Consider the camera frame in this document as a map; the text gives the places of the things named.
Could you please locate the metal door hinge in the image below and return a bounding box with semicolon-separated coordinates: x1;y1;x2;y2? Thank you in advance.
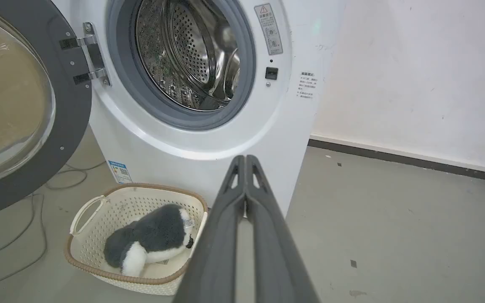
60;22;111;86

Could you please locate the grey and white plush toy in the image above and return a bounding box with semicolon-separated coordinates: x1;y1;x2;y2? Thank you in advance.
103;204;195;277

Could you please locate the thin grey floor cable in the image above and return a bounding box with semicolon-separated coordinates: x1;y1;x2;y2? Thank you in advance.
0;160;107;292

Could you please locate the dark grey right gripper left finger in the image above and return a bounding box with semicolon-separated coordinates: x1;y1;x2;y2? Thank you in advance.
172;155;246;303

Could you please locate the blue energy label sticker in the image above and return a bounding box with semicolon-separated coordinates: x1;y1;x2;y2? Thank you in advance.
108;160;133;184

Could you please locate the warning label sticker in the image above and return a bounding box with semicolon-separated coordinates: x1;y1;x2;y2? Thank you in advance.
254;3;283;56

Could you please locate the grey round washing machine door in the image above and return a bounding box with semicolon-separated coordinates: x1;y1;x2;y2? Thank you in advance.
0;0;93;221

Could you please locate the steel washing machine drum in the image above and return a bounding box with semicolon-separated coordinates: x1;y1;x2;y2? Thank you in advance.
136;0;240;112

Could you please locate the cream perforated laundry basket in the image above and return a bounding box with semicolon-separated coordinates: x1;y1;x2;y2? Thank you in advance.
64;183;208;296

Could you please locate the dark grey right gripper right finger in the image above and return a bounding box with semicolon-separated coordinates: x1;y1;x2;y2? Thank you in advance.
245;155;320;303

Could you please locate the white front-load washing machine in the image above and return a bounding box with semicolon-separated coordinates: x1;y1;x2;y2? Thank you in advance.
51;0;346;220

